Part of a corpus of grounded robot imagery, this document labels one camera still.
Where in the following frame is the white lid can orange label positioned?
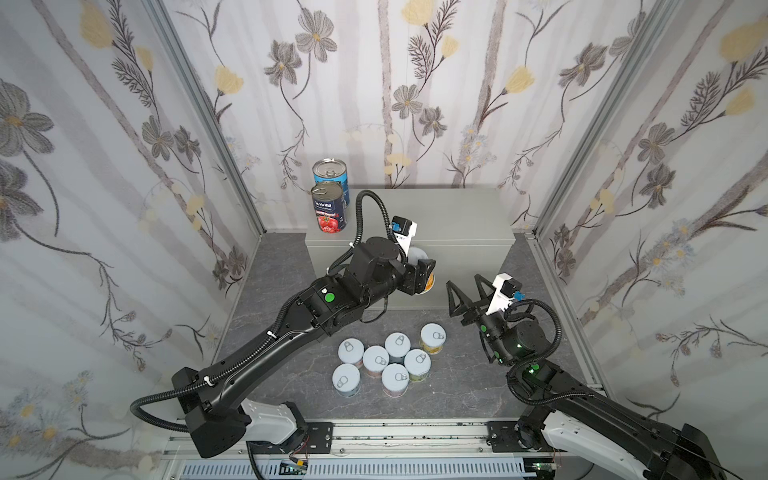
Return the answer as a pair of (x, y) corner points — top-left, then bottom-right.
(406, 247), (436, 295)

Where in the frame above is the white lid can yellow label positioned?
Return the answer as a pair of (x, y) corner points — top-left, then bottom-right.
(420, 323), (447, 355)

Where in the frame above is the white lid can green label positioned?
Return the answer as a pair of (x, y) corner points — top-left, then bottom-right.
(403, 349), (432, 382)

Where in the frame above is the dark red label can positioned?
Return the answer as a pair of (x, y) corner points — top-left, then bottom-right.
(311, 181), (346, 234)

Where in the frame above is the blue label soup can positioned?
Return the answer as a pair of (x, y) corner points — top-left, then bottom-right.
(312, 158), (350, 206)

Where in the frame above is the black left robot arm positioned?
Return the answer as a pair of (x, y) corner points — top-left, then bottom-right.
(130, 190), (436, 458)

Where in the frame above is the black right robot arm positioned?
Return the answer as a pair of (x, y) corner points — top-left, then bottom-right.
(446, 274), (737, 479)

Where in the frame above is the grey metal cabinet box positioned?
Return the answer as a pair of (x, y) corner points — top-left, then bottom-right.
(304, 187), (517, 311)

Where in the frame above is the white lid can blue label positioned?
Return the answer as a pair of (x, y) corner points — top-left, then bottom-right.
(384, 332), (411, 364)

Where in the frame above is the white lid can pink label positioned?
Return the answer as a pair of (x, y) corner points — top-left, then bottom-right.
(337, 338), (365, 368)

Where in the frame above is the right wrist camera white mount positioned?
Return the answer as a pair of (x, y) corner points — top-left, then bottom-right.
(485, 273), (525, 316)

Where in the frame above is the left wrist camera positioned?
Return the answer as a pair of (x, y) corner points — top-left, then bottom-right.
(391, 216), (418, 255)

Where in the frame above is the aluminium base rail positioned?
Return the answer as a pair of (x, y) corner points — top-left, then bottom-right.
(161, 418), (667, 480)

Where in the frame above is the white ribbed cable duct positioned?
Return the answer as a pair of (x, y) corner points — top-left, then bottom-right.
(178, 457), (536, 479)

